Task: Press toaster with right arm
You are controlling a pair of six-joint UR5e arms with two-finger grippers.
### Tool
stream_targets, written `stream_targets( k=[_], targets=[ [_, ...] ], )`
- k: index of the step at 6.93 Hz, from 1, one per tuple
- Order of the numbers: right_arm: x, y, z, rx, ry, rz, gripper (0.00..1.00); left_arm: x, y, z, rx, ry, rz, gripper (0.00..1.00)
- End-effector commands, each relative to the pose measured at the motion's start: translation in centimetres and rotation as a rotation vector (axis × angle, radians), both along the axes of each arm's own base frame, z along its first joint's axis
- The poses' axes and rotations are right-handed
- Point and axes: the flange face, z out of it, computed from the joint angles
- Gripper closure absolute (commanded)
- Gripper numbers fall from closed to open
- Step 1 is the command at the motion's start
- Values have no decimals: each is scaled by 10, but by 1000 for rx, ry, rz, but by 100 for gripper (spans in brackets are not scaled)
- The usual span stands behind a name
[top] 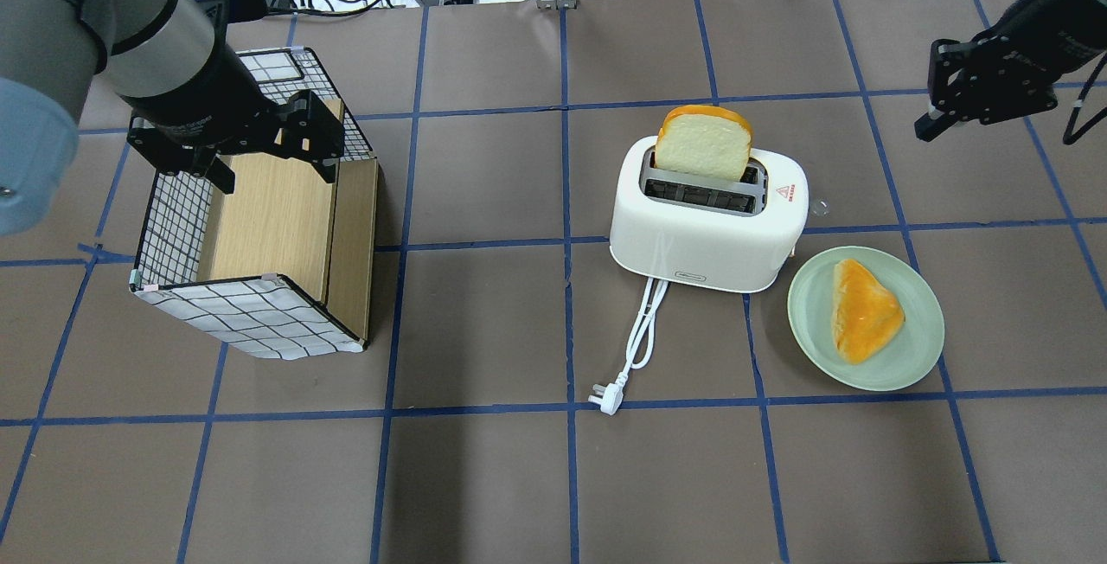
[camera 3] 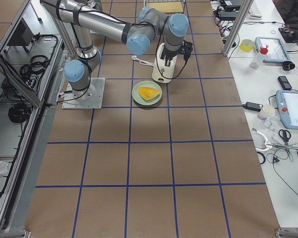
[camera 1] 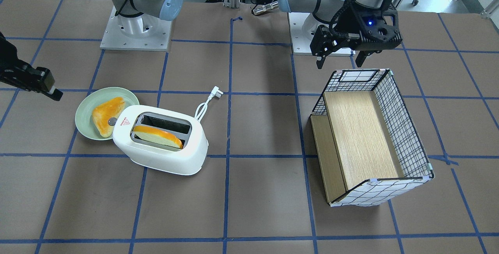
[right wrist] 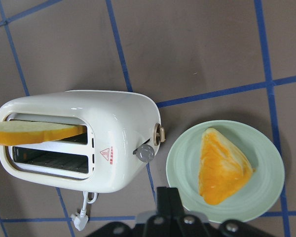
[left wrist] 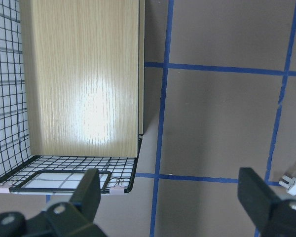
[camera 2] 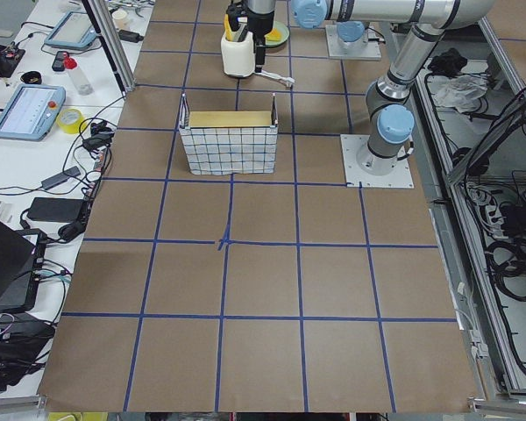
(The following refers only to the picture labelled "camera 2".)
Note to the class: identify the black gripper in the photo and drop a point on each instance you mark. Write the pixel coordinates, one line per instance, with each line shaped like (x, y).
(260, 27)

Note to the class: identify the white two-slot toaster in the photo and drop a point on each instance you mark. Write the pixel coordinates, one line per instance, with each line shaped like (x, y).
(238, 57)

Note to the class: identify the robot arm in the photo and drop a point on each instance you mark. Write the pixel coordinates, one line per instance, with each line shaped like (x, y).
(428, 19)

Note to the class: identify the bread slice in toaster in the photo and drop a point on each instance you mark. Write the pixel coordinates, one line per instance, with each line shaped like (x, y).
(231, 28)

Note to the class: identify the toast piece on plate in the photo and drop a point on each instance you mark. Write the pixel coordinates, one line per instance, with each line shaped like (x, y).
(274, 37)

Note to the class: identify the light green plate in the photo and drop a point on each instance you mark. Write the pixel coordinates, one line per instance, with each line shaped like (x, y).
(285, 33)

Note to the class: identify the wooden board in basket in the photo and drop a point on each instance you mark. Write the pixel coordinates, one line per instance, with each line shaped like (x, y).
(230, 119)

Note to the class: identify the paper cup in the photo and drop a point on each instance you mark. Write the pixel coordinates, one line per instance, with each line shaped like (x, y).
(121, 19)

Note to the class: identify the far teach pendant tablet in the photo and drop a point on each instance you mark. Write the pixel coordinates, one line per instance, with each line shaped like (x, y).
(74, 32)

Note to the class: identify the teach pendant tablet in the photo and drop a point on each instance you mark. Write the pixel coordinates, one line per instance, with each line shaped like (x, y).
(74, 32)
(31, 112)

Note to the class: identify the clear bottle with red cap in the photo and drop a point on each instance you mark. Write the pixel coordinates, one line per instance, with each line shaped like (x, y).
(77, 76)

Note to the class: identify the yellow tape roll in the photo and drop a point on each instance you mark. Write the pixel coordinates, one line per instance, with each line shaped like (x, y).
(71, 121)

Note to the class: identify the small black bowl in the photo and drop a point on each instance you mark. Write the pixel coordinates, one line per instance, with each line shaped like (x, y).
(31, 77)

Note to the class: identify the white crumpled cloth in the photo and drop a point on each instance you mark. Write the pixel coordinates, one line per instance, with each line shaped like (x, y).
(462, 93)

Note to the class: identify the near teach pendant tablet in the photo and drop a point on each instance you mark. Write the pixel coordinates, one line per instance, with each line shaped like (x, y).
(31, 112)

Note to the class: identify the black laptop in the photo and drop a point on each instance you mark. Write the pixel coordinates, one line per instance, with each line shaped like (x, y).
(21, 254)

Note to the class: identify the wire basket with checked liner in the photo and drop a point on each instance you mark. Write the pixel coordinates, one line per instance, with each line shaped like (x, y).
(227, 151)

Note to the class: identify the aluminium frame post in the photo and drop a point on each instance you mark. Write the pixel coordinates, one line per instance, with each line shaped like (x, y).
(105, 29)

